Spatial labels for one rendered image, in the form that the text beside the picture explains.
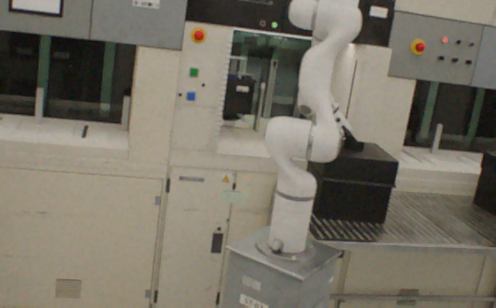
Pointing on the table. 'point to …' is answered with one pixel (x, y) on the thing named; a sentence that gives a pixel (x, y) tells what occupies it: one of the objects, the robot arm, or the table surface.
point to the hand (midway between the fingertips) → (352, 142)
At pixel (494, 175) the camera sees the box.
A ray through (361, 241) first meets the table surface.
